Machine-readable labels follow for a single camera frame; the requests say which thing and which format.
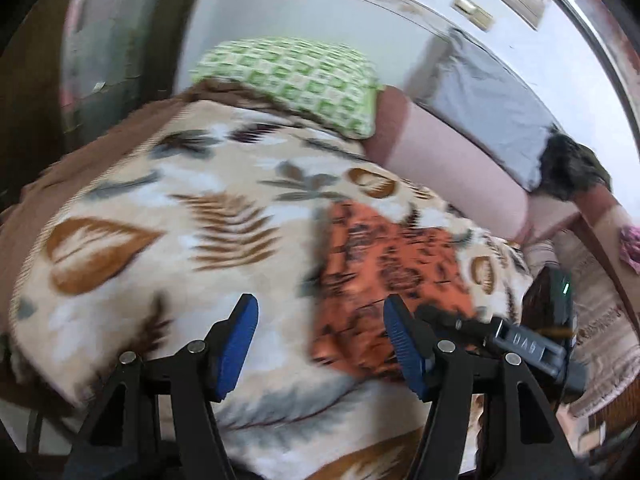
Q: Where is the pink sofa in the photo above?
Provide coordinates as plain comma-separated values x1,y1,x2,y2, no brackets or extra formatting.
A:
362,85,640,281

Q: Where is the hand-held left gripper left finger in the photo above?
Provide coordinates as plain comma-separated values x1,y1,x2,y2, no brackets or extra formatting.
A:
62,293,260,480

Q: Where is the wooden stained glass door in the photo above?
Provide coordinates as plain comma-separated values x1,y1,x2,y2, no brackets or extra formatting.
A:
0,0,211,201

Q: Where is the leaf print blanket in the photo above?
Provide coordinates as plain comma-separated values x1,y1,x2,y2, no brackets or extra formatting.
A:
10,100,533,480

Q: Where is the green checked pillow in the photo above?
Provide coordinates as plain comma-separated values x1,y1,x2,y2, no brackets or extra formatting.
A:
190,37,386,140

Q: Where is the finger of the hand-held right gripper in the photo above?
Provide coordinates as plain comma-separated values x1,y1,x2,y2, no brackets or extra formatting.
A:
416,304,502,347

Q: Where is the purple cloth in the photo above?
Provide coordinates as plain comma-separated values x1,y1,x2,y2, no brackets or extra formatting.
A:
619,225,640,273

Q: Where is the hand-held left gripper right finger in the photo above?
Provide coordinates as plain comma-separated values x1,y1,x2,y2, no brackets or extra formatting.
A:
383,293,576,480

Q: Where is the grey pillow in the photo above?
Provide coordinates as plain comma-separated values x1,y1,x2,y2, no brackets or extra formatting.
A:
425,27,561,192

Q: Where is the orange floral shirt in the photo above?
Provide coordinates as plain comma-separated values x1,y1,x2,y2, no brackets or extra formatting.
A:
310,199,482,383

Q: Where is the dark wooden frame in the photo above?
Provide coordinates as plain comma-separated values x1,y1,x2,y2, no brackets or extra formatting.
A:
550,0,640,126

